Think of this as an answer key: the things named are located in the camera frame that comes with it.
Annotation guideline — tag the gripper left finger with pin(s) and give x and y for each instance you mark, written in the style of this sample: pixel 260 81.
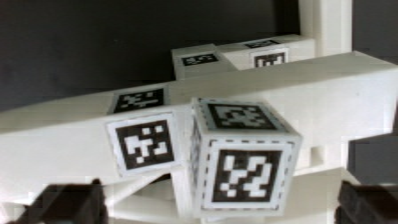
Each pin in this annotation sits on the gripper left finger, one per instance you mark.
pixel 70 204

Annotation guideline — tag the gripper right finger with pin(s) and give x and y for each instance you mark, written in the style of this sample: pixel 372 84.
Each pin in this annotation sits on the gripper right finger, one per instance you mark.
pixel 369 204

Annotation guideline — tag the white U-shaped border frame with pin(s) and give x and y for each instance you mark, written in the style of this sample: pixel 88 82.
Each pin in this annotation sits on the white U-shaped border frame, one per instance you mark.
pixel 326 25

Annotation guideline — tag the white chair back part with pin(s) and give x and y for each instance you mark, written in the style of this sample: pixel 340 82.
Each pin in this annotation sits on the white chair back part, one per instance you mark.
pixel 114 136

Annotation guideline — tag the small tagged white cube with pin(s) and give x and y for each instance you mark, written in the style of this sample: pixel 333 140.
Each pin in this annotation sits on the small tagged white cube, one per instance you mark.
pixel 246 147

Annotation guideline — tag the white chair leg block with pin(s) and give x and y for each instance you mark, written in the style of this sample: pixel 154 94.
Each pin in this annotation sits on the white chair leg block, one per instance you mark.
pixel 210 58

